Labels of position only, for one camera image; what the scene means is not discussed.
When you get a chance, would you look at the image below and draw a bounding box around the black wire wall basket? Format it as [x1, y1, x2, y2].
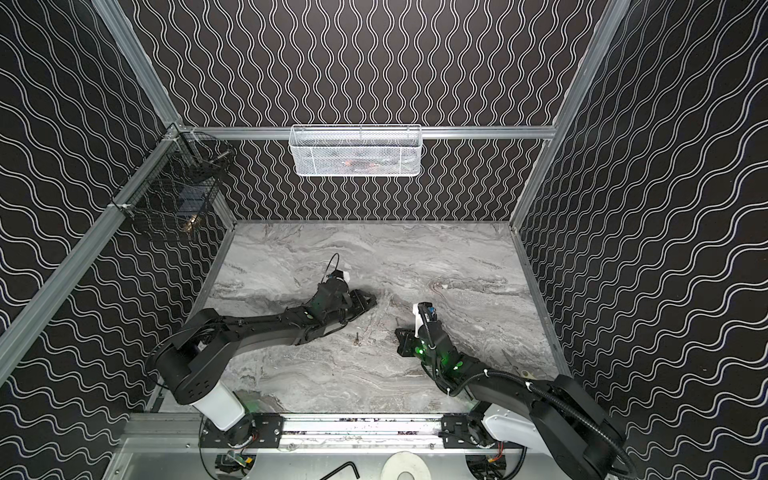
[117, 132, 236, 243]

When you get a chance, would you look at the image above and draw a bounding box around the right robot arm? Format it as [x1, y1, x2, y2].
[395, 321, 638, 479]

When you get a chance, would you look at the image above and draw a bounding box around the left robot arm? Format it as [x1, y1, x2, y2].
[147, 276, 377, 432]

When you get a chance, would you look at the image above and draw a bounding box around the black allen key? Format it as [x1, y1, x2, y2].
[320, 461, 361, 480]

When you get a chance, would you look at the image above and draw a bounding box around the white tape roll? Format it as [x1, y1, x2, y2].
[379, 451, 432, 480]

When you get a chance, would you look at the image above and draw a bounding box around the white mesh wall basket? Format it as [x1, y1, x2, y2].
[288, 124, 424, 177]

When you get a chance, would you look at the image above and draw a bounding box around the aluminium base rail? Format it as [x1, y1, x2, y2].
[121, 407, 554, 455]

